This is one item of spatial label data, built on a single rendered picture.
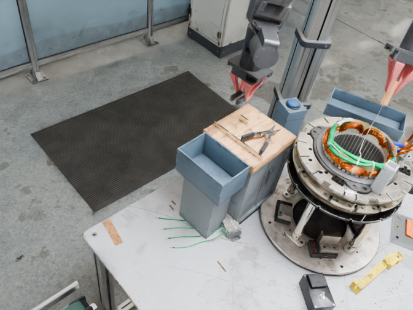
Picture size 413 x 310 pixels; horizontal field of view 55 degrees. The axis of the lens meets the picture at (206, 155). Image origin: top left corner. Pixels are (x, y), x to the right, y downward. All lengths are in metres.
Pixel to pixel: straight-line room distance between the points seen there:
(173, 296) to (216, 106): 1.98
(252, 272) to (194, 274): 0.17
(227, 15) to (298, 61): 1.90
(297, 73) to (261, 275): 0.71
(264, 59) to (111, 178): 1.63
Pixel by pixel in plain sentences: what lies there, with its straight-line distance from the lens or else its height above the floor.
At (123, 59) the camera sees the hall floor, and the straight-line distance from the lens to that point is 3.35.
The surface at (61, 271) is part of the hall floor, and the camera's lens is 2.09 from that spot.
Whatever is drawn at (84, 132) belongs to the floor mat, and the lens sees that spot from 2.66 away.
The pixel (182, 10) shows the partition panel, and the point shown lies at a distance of 3.70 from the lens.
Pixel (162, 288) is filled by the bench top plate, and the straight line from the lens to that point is 1.14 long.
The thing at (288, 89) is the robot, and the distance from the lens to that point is 1.53.
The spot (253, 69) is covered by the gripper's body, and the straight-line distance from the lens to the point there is 1.00.
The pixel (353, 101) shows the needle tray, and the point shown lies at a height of 1.04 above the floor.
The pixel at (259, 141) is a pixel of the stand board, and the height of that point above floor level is 1.07.
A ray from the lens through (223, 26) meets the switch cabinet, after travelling 3.35.
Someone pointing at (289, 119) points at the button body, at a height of 1.01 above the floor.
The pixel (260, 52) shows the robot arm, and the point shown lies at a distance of 0.89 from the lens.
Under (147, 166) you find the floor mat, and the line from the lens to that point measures 2.43.
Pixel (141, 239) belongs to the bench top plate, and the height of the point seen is 0.78.
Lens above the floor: 1.81
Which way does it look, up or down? 45 degrees down
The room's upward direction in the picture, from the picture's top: 10 degrees clockwise
